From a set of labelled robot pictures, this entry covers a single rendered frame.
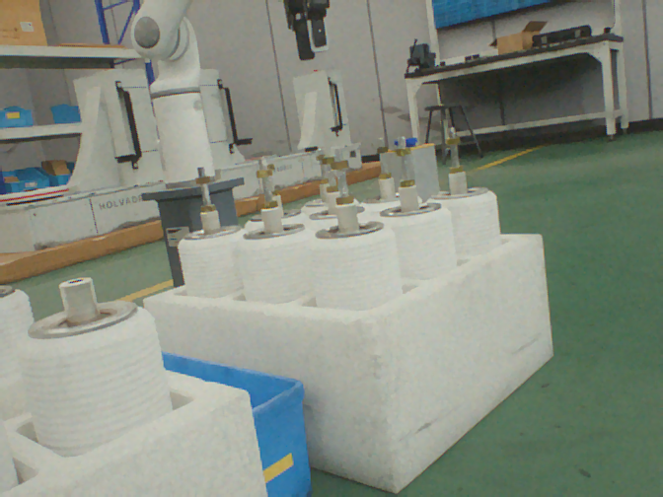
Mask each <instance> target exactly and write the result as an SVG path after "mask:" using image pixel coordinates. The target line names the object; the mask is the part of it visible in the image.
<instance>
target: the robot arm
mask: <svg viewBox="0 0 663 497"><path fill-rule="evenodd" d="M192 1H193V0H145V2H144V3H143V5H142V6H141V8H140V10H139V11H138V13H137V15H136V16H135V18H134V21H133V23H132V27H131V42H132V45H133V47H134V49H135V51H136V52H137V53H138V54H140V55H141V56H143V57H145V58H148V59H154V60H157V61H158V68H159V76H158V79H157V80H156V81H155V82H154V83H153V84H152V85H151V86H150V92H151V97H152V102H153V107H154V111H155V115H156V121H157V126H158V131H159V136H160V140H158V141H157V146H158V151H159V156H160V161H161V166H162V171H163V177H164V182H165V187H166V189H168V188H169V189H171V188H181V187H188V186H194V185H199V184H196V183H195V179H196V178H199V175H198V173H197V171H198V169H197V168H198V167H204V168H205V174H206V175H207V176H210V179H211V182H214V181H216V176H215V172H214V166H213V160H212V154H211V149H210V143H209V138H208V132H207V127H206V121H205V116H204V110H203V105H202V100H201V94H200V90H199V82H200V77H201V71H200V64H199V56H198V49H197V42H196V37H195V33H194V29H193V27H192V24H191V22H190V21H189V19H188V18H187V17H186V16H185V15H184V14H185V12H186V10H187V9H188V7H189V5H190V4H191V2H192ZM283 4H284V9H285V15H286V20H287V27H288V29H289V30H292V32H295V33H294V35H295V41H296V47H297V54H298V59H299V60H300V61H305V60H312V59H314V58H315V52H322V51H327V50H328V49H329V47H330V46H329V39H328V33H327V26H326V19H324V17H326V16H327V9H328V8H329V7H330V4H331V1H330V0H283ZM297 14H300V19H297V20H296V15H297ZM208 183H210V182H208Z"/></svg>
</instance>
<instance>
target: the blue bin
mask: <svg viewBox="0 0 663 497"><path fill-rule="evenodd" d="M161 353H162V360H163V362H164V368H165V370H167V371H171V372H175V373H179V374H183V375H187V376H191V377H195V378H198V379H201V380H203V381H206V382H213V383H217V384H221V385H225V386H229V387H232V388H236V389H240V390H244V391H246V392H247V393H248V394H249V397H250V403H251V408H252V413H253V419H254V423H255V429H256V434H257V440H258V450H259V455H260V460H261V466H262V471H263V477H264V482H265V488H266V493H267V497H311V495H312V483H311V474H310V467H309V458H308V449H307V441H306V432H305V424H304V415H303V406H302V400H303V399H304V396H305V392H304V386H303V383H302V382H301V381H299V380H296V379H291V378H286V377H281V376H277V375H272V374H268V373H263V372H259V371H254V370H249V369H244V368H239V367H235V366H230V365H225V364H220V363H216V362H211V361H206V360H201V359H197V358H192V357H187V356H183V355H179V354H174V353H169V352H164V351H161Z"/></svg>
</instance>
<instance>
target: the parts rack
mask: <svg viewBox="0 0 663 497"><path fill-rule="evenodd" d="M129 1H132V2H133V6H132V9H131V11H130V14H129V16H128V19H127V21H126V24H125V26H124V29H123V31H122V34H121V36H120V39H119V41H118V44H121V42H122V39H123V37H124V34H125V32H126V29H127V27H128V24H129V22H130V19H131V17H132V14H133V12H135V16H136V15H137V13H138V11H139V10H140V8H141V6H140V0H124V1H121V2H119V3H116V4H113V5H111V6H108V7H106V8H103V4H102V0H95V4H96V9H97V14H98V19H99V24H100V29H101V34H102V39H103V44H110V39H109V34H108V29H107V24H106V19H105V14H104V10H107V9H110V8H112V7H115V6H118V5H121V4H123V3H126V2H129ZM122 58H130V59H127V60H123V61H120V62H116V63H114V61H116V60H118V59H122ZM139 58H144V62H145V67H146V72H147V77H148V83H149V88H150V86H151V85H152V84H153V83H154V82H155V77H154V72H153V67H152V62H151V59H148V58H145V57H143V56H141V55H140V54H138V53H137V52H136V51H135V49H120V48H91V47H62V46H33V45H4V44H0V69H115V67H114V65H118V64H121V63H125V62H128V61H132V60H135V59H139ZM82 131H83V122H82V123H69V124H56V125H45V126H32V127H19V128H6V129H0V145H2V144H12V143H22V142H32V141H41V140H51V139H61V138H71V137H81V136H82ZM1 195H7V190H6V186H5V181H4V178H3V174H2V170H1V166H0V196H1Z"/></svg>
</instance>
